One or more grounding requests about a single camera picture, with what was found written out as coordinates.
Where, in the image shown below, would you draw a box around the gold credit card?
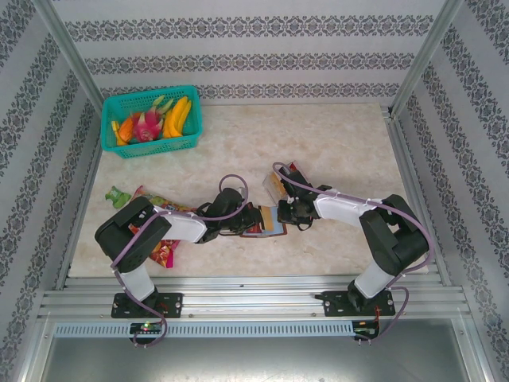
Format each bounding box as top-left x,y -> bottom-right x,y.
260,205 -> 280,232

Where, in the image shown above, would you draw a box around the red and blue booklet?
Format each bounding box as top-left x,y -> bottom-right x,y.
239,205 -> 288,239

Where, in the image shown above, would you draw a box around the teal plastic basket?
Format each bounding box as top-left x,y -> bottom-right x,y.
101,85 -> 204,159

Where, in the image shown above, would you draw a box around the yellow banana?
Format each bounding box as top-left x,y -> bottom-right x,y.
171,96 -> 192,138
162,109 -> 178,139

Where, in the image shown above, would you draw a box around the green plastic wrapper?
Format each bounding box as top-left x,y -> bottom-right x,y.
104,185 -> 132,209

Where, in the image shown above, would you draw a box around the pink dragon fruit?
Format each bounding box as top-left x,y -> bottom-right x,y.
129,94 -> 176,143

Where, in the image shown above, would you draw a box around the grey metal sheet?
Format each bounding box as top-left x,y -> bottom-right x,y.
37,336 -> 484,382

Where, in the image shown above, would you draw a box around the orange mango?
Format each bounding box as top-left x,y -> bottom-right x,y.
118,118 -> 136,146

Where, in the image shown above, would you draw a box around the aluminium front rail beams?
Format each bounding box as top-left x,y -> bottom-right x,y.
37,274 -> 467,324

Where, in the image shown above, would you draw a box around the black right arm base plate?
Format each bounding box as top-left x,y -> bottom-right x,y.
321,290 -> 396,318

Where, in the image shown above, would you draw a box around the slotted grey cable duct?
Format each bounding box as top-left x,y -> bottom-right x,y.
52,320 -> 356,339

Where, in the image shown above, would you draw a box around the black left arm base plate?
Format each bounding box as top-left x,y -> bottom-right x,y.
111,292 -> 185,320

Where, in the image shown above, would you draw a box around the aluminium side rail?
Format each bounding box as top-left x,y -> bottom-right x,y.
53,119 -> 103,290
382,103 -> 453,287

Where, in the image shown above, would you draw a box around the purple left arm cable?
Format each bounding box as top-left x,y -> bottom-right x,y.
111,173 -> 250,349

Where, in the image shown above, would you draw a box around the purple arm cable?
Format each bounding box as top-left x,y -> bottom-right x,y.
272,161 -> 437,343
111,173 -> 250,349

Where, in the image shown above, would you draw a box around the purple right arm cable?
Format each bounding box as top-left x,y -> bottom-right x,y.
272,161 -> 437,343

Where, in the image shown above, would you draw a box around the aluminium frame post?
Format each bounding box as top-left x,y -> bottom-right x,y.
386,0 -> 465,117
33,0 -> 107,117

